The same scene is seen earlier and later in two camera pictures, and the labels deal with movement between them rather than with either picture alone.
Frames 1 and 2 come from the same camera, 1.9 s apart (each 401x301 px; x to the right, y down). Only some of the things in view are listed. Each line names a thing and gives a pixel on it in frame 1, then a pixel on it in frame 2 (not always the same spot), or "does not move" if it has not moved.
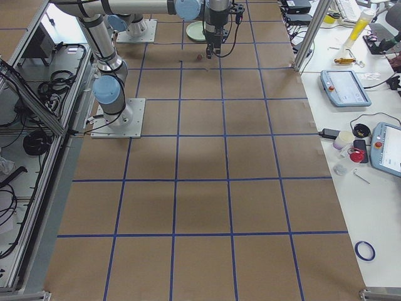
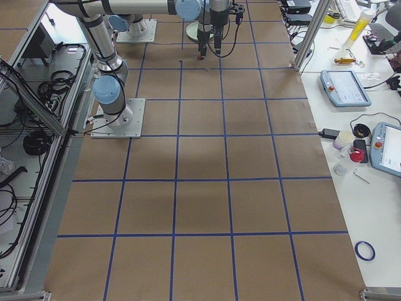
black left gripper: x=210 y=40 to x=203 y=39
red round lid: x=356 y=156 does not move
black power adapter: x=329 y=133 does not move
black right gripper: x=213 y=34 does not move
